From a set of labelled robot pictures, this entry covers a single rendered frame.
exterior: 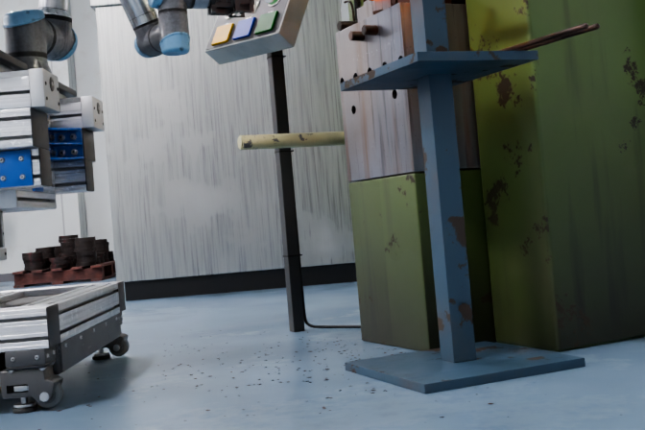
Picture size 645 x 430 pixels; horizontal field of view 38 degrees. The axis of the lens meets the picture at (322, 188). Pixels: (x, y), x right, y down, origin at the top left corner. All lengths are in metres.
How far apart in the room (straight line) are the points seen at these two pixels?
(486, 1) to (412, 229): 0.62
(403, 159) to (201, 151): 2.82
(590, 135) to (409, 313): 0.66
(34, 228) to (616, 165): 7.53
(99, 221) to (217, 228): 4.20
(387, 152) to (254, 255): 2.68
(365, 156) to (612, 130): 0.68
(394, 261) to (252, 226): 2.65
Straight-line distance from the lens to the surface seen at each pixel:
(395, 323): 2.59
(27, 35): 2.84
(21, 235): 9.47
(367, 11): 2.76
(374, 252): 2.65
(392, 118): 2.52
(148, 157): 5.23
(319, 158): 5.15
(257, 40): 3.04
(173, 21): 2.43
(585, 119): 2.43
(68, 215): 9.08
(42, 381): 2.17
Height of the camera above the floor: 0.38
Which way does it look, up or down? 2 degrees up
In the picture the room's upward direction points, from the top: 5 degrees counter-clockwise
